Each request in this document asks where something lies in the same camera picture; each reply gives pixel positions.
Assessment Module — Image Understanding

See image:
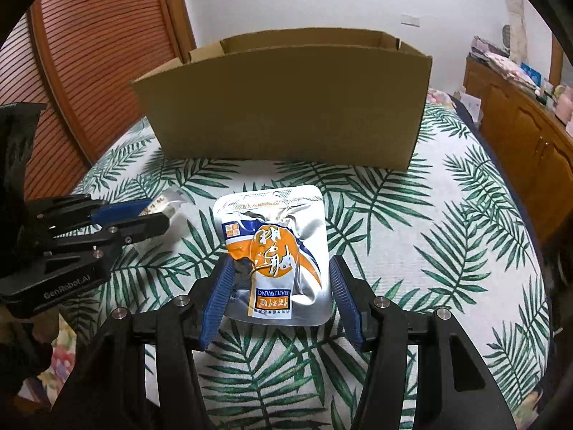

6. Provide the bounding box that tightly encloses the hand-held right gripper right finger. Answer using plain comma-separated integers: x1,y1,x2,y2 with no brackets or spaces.
330,254,511,430

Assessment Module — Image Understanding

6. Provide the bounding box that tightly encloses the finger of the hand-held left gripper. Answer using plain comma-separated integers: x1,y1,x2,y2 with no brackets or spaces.
42,212,171,256
27,194,154,236

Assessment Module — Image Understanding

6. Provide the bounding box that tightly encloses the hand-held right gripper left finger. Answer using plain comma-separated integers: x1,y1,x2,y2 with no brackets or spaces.
54,254,236,430

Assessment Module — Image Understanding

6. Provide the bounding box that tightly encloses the brown snack bar packet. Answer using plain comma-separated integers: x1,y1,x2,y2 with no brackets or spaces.
139,189,188,221

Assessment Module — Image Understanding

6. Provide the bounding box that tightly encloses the silver orange snack packet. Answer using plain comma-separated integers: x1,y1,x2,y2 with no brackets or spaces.
212,186,334,325

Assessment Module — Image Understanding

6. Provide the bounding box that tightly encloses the brown cardboard box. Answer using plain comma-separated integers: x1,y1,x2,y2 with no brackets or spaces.
130,29,434,172

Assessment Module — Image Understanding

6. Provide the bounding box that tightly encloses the leaf printed blanket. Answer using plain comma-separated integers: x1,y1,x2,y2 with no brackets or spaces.
18,92,552,430

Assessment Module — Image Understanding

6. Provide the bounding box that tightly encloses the wooden louvred door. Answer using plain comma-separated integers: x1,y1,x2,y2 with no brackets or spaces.
0,0,198,202

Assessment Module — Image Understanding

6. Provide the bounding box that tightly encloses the white paper sheet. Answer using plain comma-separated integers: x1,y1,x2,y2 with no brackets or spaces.
457,94,483,123

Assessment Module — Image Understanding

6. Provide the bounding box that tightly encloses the wooden cabinet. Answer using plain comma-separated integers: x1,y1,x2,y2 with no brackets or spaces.
463,56,573,245

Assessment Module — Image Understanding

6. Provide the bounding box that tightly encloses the stack of folded cloths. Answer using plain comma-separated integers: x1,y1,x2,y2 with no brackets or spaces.
470,36,538,94

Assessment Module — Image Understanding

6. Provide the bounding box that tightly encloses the pink cup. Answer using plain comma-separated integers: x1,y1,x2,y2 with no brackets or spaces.
554,85,573,124

